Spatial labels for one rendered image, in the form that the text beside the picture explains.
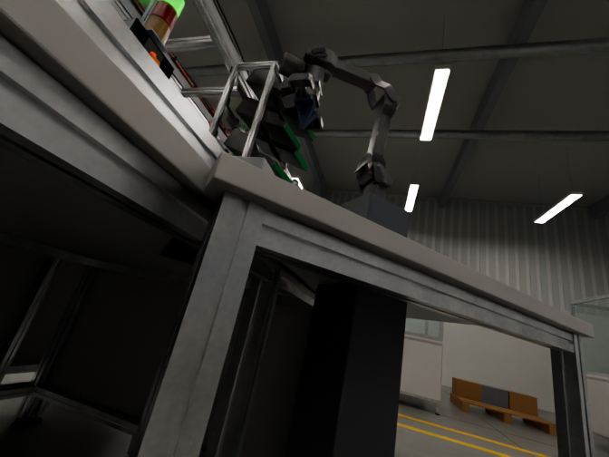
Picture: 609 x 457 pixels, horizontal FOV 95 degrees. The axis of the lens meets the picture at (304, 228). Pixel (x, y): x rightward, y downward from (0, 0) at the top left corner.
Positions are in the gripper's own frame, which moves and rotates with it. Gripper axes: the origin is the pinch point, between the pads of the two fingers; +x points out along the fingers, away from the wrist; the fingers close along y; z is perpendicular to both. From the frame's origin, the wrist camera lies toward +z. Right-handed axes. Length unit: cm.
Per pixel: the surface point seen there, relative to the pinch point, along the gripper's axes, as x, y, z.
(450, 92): -433, -410, -121
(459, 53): -365, -274, -104
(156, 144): 42, 44, -6
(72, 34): 40, 51, -6
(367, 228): 40, 27, -23
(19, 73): 43, 52, -5
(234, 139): -7.1, -18.7, 33.4
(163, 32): -3.4, 24.1, 29.0
